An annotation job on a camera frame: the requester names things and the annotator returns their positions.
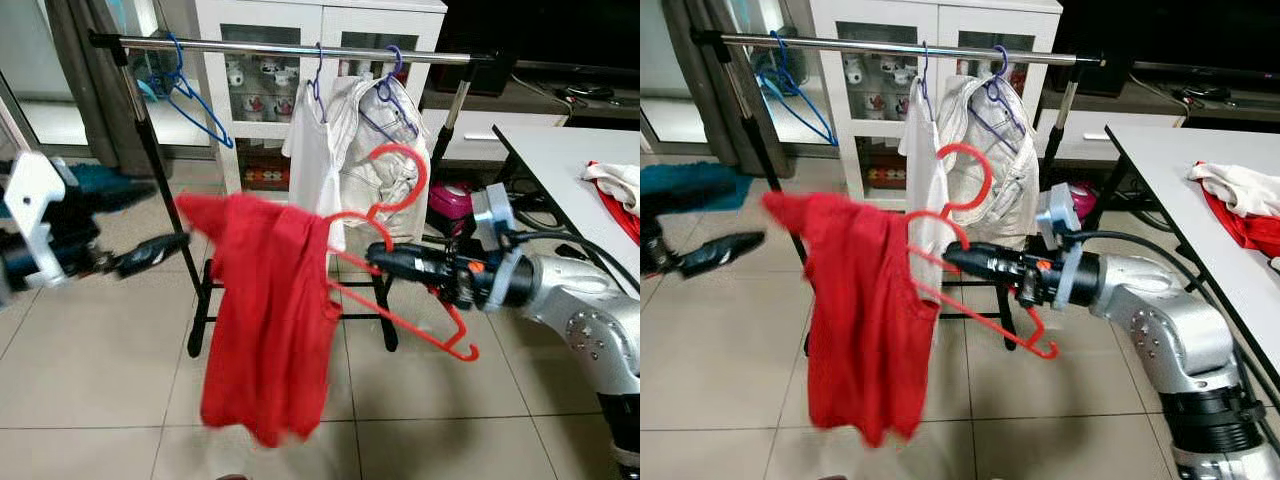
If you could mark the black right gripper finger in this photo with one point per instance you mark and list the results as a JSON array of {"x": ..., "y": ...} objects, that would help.
[
  {"x": 995, "y": 277},
  {"x": 985, "y": 257},
  {"x": 405, "y": 256},
  {"x": 418, "y": 276}
]

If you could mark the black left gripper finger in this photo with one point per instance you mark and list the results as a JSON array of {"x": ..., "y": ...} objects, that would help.
[
  {"x": 120, "y": 200},
  {"x": 700, "y": 198},
  {"x": 150, "y": 255},
  {"x": 722, "y": 255}
]

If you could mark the red plastic hanger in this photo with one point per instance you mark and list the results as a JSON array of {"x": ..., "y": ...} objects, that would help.
[
  {"x": 985, "y": 322},
  {"x": 400, "y": 318}
]

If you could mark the cream white jacket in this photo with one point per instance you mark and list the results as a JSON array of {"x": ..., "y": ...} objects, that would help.
[
  {"x": 350, "y": 150},
  {"x": 1010, "y": 190}
]

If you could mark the red shirt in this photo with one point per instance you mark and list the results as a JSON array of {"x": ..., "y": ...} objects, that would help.
[
  {"x": 265, "y": 320},
  {"x": 865, "y": 320}
]

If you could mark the purple plastic hanger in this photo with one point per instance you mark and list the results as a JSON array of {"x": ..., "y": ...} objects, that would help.
[
  {"x": 1000, "y": 90},
  {"x": 925, "y": 90},
  {"x": 316, "y": 90},
  {"x": 392, "y": 85}
]

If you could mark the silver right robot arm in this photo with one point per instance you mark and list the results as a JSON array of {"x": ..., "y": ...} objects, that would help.
[
  {"x": 1160, "y": 310},
  {"x": 580, "y": 300}
]

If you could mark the teal floor rug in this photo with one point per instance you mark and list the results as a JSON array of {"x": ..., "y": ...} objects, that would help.
[
  {"x": 700, "y": 172},
  {"x": 100, "y": 172}
]

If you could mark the red crumpled cloth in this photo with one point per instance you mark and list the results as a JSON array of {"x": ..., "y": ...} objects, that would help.
[
  {"x": 1250, "y": 235},
  {"x": 625, "y": 225}
]

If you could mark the pink round object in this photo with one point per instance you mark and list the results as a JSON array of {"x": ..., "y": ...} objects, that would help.
[
  {"x": 448, "y": 205},
  {"x": 1078, "y": 205}
]

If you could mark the white glass display cabinet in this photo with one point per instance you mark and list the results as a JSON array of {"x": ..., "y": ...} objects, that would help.
[
  {"x": 822, "y": 160},
  {"x": 210, "y": 165}
]

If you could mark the white shirt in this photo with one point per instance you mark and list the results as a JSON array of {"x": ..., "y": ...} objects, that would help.
[
  {"x": 922, "y": 170},
  {"x": 310, "y": 170}
]

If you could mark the dark grey curtain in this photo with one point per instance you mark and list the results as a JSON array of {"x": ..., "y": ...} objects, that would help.
[
  {"x": 700, "y": 90},
  {"x": 80, "y": 80}
]

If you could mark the red patterned box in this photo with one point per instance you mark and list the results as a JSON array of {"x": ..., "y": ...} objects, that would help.
[
  {"x": 885, "y": 177},
  {"x": 265, "y": 178}
]

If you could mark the small black device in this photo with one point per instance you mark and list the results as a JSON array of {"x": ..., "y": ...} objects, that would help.
[
  {"x": 590, "y": 92},
  {"x": 1205, "y": 93}
]

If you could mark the white television console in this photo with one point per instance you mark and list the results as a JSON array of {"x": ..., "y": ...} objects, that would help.
[
  {"x": 530, "y": 105},
  {"x": 1150, "y": 105}
]

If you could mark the silver black clothes rack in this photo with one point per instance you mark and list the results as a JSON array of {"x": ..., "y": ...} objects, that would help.
[
  {"x": 860, "y": 46},
  {"x": 260, "y": 48}
]

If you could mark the black television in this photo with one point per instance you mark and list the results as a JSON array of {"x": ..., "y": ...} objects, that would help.
[
  {"x": 1170, "y": 30},
  {"x": 540, "y": 30}
]

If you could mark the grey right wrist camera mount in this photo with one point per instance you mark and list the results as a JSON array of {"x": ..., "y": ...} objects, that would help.
[
  {"x": 492, "y": 210},
  {"x": 1058, "y": 212}
]

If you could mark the white table black frame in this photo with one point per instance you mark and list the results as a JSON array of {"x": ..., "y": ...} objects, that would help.
[
  {"x": 1170, "y": 170},
  {"x": 570, "y": 150}
]

